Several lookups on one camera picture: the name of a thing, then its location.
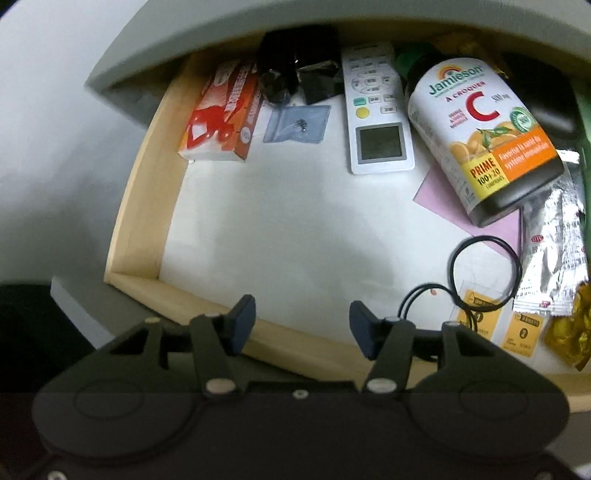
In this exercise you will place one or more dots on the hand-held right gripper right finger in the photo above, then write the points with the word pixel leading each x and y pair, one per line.
pixel 362 330

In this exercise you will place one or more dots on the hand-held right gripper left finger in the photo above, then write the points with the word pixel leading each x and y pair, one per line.
pixel 242 323

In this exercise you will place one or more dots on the wooden drawer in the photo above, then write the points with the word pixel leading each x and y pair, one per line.
pixel 138 207

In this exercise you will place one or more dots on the yellow label small packet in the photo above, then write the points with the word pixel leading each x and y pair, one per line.
pixel 524 334
pixel 480 318

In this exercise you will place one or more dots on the pink paper sheet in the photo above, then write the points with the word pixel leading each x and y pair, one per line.
pixel 443 198

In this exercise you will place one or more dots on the silver blister pack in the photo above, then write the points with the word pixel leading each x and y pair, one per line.
pixel 549 258

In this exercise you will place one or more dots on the red white tissue pack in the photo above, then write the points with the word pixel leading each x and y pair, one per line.
pixel 212 124

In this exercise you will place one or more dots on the small clear zip bag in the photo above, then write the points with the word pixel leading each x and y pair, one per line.
pixel 295 124

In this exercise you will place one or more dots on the gold wrapped candies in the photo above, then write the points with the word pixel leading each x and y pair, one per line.
pixel 455 44
pixel 568 337

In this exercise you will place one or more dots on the vitamin bottle with orange label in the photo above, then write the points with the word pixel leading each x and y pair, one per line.
pixel 485 138

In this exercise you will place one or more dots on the white remote control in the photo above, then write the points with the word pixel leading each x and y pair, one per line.
pixel 374 92

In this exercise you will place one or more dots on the black plastic wrapper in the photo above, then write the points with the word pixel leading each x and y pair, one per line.
pixel 321 81

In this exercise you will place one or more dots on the black pouch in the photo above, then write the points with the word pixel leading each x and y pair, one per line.
pixel 549 101

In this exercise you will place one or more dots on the grey fabric nightstand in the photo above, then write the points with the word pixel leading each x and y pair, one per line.
pixel 184 27

